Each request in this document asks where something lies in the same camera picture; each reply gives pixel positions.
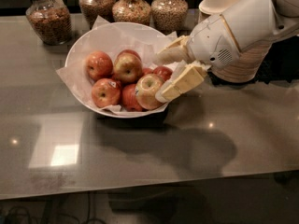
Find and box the glass cereal jar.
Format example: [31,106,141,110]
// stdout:
[26,0,72,45]
[151,0,188,34]
[112,0,151,25]
[78,0,116,27]

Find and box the red apple back left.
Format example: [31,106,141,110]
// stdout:
[85,50,113,81]

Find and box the yellow-green apple front right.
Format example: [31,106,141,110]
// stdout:
[135,74,164,110]

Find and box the red apple front left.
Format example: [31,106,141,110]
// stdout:
[92,78,121,108]

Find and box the dark red apple right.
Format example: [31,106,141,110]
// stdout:
[153,66,173,81]

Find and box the small red apple middle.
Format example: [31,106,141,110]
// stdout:
[142,67,153,76]

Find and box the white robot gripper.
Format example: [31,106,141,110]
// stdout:
[153,15,240,103]

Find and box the white paper liner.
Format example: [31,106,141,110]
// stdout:
[55,15,180,116]

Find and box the white bowl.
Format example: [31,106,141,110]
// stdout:
[64,21,180,119]

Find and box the red apple front centre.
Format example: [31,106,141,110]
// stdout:
[121,84,143,112]

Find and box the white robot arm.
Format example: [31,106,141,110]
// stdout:
[153,0,299,103]

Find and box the glass cereal jar far left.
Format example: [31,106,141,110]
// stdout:
[26,0,72,45]

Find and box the red-yellow apple centre top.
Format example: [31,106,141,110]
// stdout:
[113,53,142,83]

